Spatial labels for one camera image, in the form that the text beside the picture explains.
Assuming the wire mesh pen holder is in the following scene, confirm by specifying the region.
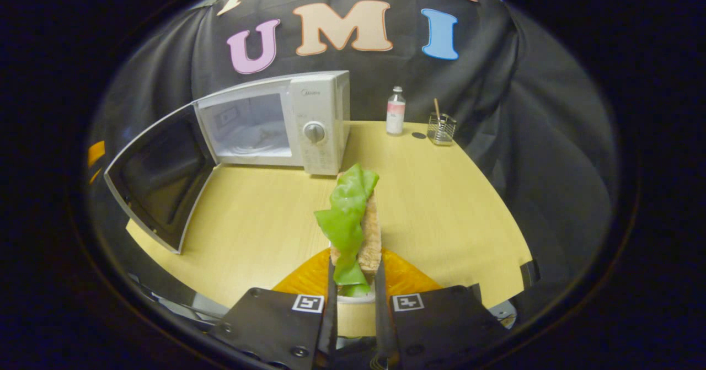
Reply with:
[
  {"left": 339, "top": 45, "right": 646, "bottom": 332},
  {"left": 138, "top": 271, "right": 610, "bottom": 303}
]
[{"left": 427, "top": 98, "right": 457, "bottom": 146}]

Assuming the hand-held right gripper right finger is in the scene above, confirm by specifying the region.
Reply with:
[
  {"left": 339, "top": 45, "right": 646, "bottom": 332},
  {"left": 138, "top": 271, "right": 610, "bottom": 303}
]
[{"left": 374, "top": 247, "right": 511, "bottom": 370}]

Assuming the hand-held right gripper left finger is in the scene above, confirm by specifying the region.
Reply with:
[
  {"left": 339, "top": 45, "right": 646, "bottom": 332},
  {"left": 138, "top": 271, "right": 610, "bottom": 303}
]
[{"left": 212, "top": 247, "right": 338, "bottom": 370}]

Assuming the black table edge bracket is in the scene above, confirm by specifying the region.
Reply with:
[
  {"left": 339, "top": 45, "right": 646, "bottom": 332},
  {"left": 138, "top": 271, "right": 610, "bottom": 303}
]
[{"left": 520, "top": 259, "right": 541, "bottom": 289}]

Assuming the lettuce sandwich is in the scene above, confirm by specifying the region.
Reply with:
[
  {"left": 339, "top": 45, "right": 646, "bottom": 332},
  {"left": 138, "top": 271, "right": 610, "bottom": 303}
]
[{"left": 314, "top": 163, "right": 382, "bottom": 298}]

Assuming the white microwave oven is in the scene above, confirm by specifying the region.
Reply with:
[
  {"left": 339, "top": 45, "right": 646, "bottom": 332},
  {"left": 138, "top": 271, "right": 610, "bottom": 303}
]
[{"left": 104, "top": 71, "right": 351, "bottom": 255}]

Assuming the small clear pink-label bottle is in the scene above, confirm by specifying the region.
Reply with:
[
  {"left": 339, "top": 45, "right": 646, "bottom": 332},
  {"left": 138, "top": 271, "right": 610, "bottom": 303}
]
[{"left": 386, "top": 86, "right": 407, "bottom": 136}]

